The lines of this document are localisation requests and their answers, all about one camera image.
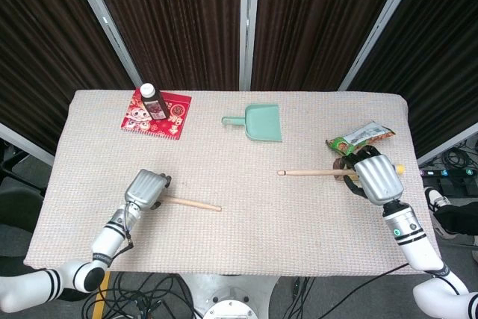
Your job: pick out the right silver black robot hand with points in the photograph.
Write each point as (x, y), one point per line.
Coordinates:
(379, 181)

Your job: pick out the black trouser leg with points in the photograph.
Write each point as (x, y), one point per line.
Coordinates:
(461, 218)

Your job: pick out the beige woven tablecloth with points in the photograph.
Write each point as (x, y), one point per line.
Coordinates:
(231, 237)

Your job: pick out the black office chair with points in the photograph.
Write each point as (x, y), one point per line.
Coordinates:
(18, 203)

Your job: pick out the aluminium partition frame bar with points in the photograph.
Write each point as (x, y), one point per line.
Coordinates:
(108, 27)
(377, 35)
(448, 144)
(26, 143)
(249, 24)

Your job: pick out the black shoe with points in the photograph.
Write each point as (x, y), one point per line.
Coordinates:
(74, 295)

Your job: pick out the yellow labelled tea bottle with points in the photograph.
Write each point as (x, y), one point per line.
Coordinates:
(400, 169)

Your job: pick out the dark bottle with white cap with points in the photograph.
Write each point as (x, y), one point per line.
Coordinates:
(154, 106)

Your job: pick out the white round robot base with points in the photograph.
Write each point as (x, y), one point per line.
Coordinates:
(231, 302)

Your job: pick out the red patterned notebook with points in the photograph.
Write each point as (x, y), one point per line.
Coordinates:
(175, 121)

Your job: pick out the wooden drumstick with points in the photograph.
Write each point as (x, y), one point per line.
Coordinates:
(198, 204)
(313, 173)

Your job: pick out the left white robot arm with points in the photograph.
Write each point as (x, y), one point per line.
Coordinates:
(74, 270)

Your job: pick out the white sneaker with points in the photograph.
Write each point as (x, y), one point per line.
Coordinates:
(433, 199)

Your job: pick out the green white snack bag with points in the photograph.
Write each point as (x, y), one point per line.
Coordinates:
(358, 136)

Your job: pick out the dark brown partition panel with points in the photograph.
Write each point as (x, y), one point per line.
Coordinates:
(437, 54)
(317, 20)
(172, 20)
(45, 42)

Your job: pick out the green plastic dustpan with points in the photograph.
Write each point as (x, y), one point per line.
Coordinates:
(263, 123)

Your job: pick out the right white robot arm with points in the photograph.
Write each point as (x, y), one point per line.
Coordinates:
(422, 251)

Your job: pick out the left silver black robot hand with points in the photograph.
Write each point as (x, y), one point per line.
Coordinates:
(143, 189)

